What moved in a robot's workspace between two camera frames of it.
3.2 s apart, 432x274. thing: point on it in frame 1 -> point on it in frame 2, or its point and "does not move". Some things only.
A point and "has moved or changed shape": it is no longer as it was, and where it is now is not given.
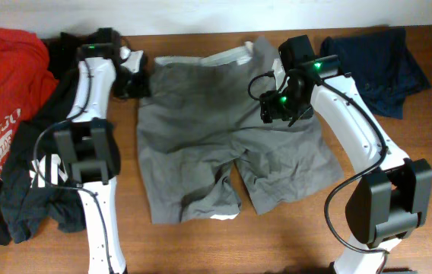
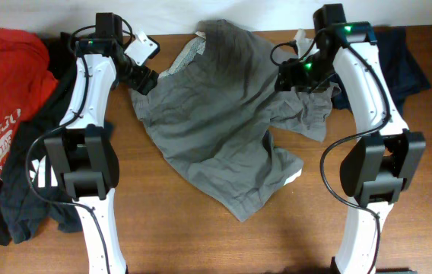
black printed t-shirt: (35, 188) does not move
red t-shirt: (20, 76) does not move
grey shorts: (197, 114) has moved or changed shape
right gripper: (269, 108) -> (290, 77)
